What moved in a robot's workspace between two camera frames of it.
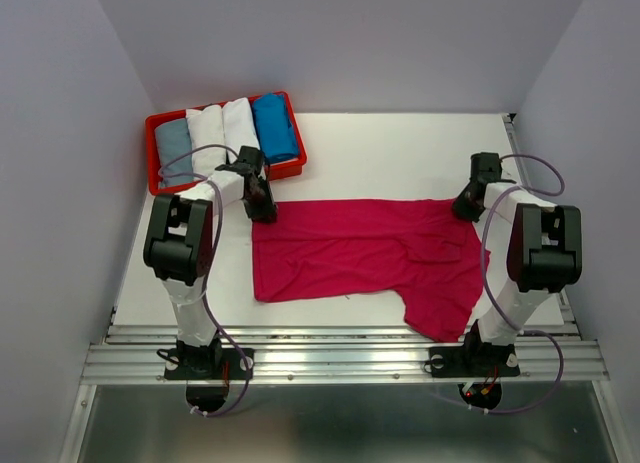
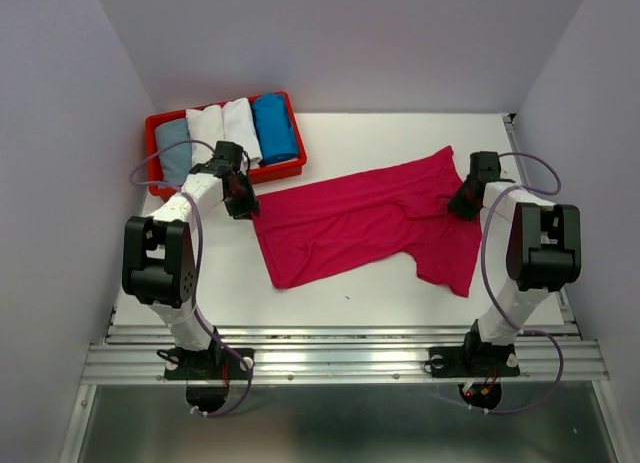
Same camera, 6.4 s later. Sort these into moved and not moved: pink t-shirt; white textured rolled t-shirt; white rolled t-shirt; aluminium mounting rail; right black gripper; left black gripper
Moved: pink t-shirt; left black gripper
Not moved: right black gripper; white textured rolled t-shirt; aluminium mounting rail; white rolled t-shirt
